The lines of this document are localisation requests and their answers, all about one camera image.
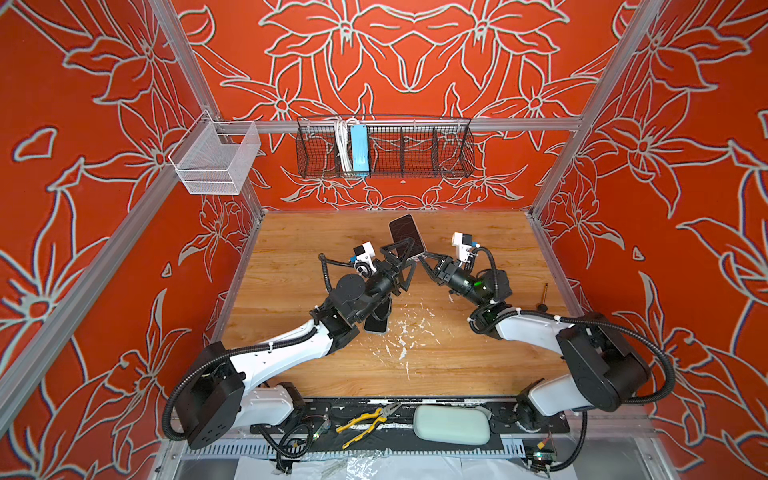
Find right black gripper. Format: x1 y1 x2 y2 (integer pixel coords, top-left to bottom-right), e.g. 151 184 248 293
417 253 490 312

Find clear plastic wall bin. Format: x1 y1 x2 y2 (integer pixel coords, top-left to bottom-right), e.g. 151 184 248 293
169 119 261 196

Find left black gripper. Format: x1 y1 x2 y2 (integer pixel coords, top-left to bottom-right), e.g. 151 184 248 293
353 239 413 324

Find black phone on table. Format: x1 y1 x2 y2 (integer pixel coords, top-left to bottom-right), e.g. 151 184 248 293
364 298 392 335

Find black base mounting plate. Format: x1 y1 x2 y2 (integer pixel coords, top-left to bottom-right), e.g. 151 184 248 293
249 397 572 458

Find yellow handled pliers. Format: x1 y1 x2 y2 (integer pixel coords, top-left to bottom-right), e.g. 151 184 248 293
336 402 403 450

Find black wire wall basket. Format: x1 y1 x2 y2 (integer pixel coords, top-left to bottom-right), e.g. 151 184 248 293
295 115 476 180

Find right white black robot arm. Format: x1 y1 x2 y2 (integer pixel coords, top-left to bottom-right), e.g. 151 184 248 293
421 252 676 418

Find light blue box in basket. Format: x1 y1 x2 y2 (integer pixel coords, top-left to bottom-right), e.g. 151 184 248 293
350 123 370 177

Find pale green pouch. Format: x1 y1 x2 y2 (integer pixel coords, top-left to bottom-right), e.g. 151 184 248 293
412 405 491 446

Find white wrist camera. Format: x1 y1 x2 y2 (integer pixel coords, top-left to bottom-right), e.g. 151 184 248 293
451 232 479 263
350 242 376 278

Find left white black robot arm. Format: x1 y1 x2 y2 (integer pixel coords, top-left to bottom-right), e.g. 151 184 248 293
161 238 415 449

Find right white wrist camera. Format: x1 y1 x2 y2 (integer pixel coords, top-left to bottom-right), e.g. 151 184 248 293
451 232 479 263

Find black handled screwdriver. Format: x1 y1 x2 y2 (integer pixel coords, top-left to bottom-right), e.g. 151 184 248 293
536 283 549 313

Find black phone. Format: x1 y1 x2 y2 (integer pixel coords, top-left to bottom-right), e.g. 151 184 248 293
364 298 392 335
388 214 426 261

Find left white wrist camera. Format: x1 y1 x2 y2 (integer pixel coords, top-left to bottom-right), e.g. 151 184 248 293
350 242 376 278

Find white cable bundle in basket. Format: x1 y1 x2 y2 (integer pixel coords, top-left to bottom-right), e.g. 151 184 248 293
333 119 354 174

